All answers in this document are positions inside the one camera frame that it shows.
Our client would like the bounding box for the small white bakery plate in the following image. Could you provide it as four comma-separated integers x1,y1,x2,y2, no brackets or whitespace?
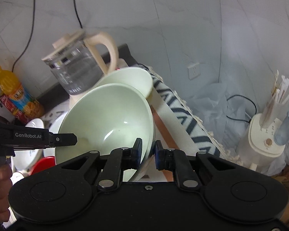
43,112,68,157

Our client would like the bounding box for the pale green bowl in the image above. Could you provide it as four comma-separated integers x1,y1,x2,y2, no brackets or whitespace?
55,84,155,182
93,67,153,100

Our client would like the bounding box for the person's left hand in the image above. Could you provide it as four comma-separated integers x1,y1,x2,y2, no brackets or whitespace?
0,164,12,222

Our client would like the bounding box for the red cola can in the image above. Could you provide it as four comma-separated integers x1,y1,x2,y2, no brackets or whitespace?
0,94,28,124

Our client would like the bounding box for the small white saucer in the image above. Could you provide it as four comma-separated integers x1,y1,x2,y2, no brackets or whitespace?
25,118,44,129

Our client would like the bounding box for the red bowl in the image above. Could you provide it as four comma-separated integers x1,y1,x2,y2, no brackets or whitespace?
29,156,56,175

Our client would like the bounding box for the patterned table mat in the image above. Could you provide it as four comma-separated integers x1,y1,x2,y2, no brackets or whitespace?
40,65,239,183

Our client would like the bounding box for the orange juice bottle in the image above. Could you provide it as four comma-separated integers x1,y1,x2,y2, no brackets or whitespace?
0,66,44,120

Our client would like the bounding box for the cream appliance with straws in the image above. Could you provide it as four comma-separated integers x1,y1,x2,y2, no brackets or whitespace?
236,71,289,171

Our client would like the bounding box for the glass electric kettle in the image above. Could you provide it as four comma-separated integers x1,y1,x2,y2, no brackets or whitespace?
42,30,119,95

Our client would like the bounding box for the blue translucent bottle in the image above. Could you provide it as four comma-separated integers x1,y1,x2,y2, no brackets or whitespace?
274,111,289,146

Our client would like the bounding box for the black power cable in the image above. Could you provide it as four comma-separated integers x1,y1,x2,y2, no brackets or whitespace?
11,0,36,73

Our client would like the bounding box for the white wall socket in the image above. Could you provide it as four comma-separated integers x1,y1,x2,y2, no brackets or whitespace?
187,63,201,80

